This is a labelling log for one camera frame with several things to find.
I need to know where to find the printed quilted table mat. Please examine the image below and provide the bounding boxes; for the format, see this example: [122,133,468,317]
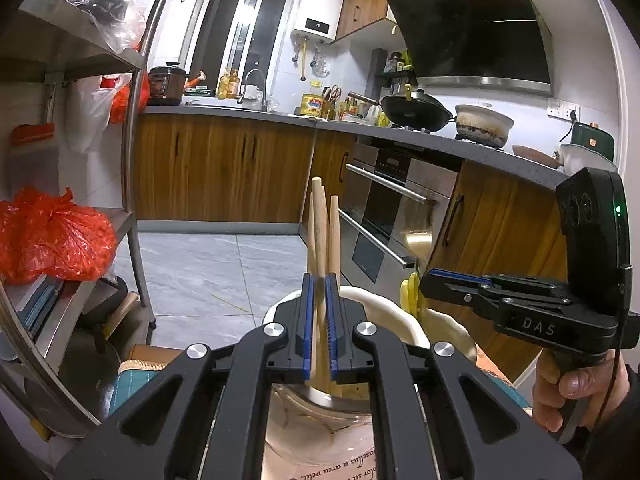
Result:
[108,344,376,479]

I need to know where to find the wooden base cabinets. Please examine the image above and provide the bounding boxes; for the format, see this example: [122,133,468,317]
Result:
[130,112,572,384]

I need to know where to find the black wok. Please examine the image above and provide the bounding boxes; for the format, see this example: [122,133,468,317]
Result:
[348,84,454,132]

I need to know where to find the hanging red white bag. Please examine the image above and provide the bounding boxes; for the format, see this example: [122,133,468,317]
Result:
[64,74,131,154]

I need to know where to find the green white rice cooker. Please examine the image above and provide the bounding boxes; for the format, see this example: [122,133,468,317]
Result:
[558,122,617,177]

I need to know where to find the steel storage shelf rack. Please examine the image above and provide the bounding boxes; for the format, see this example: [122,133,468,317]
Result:
[1,0,167,439]

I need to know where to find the person's right hand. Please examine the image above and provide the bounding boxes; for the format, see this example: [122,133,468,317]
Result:
[533,350,630,432]

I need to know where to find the yellow tin can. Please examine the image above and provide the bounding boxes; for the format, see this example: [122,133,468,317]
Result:
[299,93,324,117]

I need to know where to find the white water heater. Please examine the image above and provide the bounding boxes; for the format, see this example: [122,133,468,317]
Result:
[292,0,344,44]

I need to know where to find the clear bag on shelf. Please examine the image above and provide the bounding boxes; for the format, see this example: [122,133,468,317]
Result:
[66,0,146,53]

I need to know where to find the chrome sink faucet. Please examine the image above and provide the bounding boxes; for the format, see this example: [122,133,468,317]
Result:
[236,68,269,112]

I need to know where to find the kitchen window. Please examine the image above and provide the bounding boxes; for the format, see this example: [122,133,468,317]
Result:
[179,0,290,102]

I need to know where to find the yellow green tulip spoon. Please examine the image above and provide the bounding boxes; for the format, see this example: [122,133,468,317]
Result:
[400,280,413,314]

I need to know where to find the red plastic bag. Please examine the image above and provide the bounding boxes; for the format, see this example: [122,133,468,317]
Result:
[1,186,117,285]

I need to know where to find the built-in steel oven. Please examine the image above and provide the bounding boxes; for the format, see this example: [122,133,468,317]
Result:
[340,139,461,304]

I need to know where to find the white ceramic double utensil holder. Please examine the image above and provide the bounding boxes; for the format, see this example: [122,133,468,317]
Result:
[261,284,478,453]

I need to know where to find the black range hood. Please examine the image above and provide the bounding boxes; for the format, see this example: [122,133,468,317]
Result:
[387,0,552,96]

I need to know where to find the dark electric pressure cooker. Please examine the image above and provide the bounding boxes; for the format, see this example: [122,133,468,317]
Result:
[149,62,186,105]

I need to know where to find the yellow green tulip fork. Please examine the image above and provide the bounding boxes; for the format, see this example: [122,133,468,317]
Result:
[408,272,421,318]

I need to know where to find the white ceramic cooking pot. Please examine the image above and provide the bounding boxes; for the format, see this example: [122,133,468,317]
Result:
[454,104,514,150]

